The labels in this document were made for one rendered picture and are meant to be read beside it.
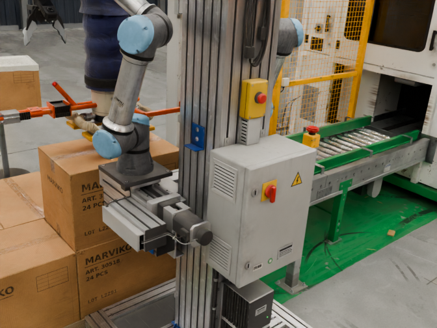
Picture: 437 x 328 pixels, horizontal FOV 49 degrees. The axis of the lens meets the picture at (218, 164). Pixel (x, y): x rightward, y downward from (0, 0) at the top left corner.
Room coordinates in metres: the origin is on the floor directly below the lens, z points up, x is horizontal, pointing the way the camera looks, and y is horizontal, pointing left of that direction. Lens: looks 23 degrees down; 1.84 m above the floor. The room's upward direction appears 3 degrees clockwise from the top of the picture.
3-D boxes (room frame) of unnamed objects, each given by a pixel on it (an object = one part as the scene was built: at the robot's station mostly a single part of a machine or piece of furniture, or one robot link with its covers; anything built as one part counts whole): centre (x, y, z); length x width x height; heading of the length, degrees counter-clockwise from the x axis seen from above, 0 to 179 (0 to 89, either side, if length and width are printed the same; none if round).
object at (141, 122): (1.80, 0.34, 1.20); 0.13 x 0.12 x 0.14; 157
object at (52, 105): (2.10, 0.74, 1.18); 0.10 x 0.08 x 0.06; 39
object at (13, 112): (1.96, 0.91, 1.18); 0.07 x 0.07 x 0.04; 39
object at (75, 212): (2.25, 0.55, 0.74); 0.60 x 0.40 x 0.40; 130
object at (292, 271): (2.49, -0.50, 0.50); 0.07 x 0.07 x 1.00; 41
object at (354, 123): (3.69, -0.72, 0.60); 1.60 x 0.10 x 0.09; 131
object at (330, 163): (3.29, -1.07, 0.60); 1.60 x 0.10 x 0.09; 131
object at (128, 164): (1.80, 0.34, 1.09); 0.15 x 0.15 x 0.10
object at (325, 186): (3.01, -0.84, 0.50); 2.31 x 0.05 x 0.19; 131
